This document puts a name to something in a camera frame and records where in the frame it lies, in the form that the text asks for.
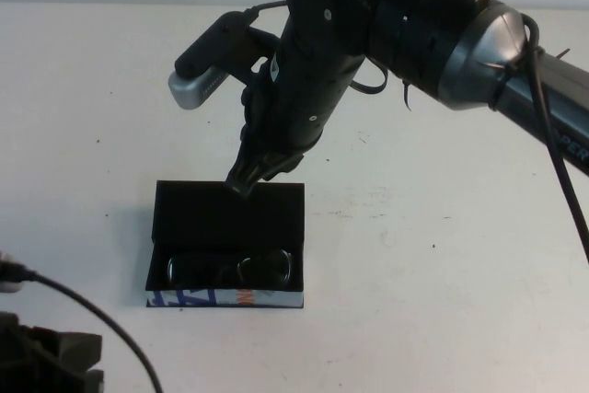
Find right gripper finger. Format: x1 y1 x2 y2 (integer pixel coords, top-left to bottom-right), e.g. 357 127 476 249
224 148 255 197
250 152 283 185

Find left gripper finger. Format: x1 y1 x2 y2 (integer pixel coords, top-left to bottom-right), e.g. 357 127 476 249
85 367 106 393
32 326 104 367

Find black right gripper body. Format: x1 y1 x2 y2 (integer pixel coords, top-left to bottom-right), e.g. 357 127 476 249
237 36 367 179

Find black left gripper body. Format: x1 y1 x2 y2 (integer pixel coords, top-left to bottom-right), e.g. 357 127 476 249
0 312 88 393

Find black glasses case box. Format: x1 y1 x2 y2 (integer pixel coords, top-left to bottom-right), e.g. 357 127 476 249
145 179 306 310

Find dark framed glasses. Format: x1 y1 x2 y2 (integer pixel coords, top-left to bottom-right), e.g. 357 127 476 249
165 248 295 286

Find black zip tie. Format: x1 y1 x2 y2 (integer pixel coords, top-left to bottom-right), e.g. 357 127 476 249
398 78 414 114
477 46 572 112

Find black left camera cable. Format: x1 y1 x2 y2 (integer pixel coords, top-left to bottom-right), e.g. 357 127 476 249
0 262 166 393

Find black camera cable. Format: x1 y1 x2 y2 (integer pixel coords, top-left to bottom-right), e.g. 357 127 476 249
246 0 589 266
0 262 166 393

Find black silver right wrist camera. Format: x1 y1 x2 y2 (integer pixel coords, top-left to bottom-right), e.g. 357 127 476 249
167 10 277 111

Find black right camera cable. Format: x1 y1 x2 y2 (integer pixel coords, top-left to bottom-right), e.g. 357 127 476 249
246 0 589 266

